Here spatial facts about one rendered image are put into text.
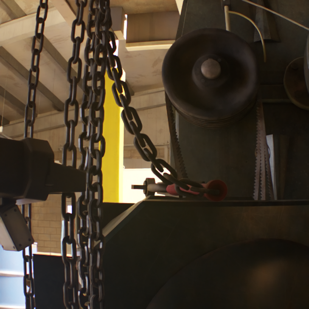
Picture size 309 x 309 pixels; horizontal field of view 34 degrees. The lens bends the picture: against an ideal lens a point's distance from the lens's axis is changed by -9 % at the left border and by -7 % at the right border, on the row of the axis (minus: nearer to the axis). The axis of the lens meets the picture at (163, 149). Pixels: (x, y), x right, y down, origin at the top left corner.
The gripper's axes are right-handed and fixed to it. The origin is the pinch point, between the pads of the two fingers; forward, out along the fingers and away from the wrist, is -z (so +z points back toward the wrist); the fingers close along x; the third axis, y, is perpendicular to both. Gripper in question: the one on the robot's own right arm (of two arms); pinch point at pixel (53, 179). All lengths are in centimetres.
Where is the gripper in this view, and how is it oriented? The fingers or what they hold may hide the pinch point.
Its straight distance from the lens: 53.1
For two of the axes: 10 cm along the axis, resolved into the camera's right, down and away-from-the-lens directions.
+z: -7.7, -1.3, -6.3
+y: 0.0, -9.8, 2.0
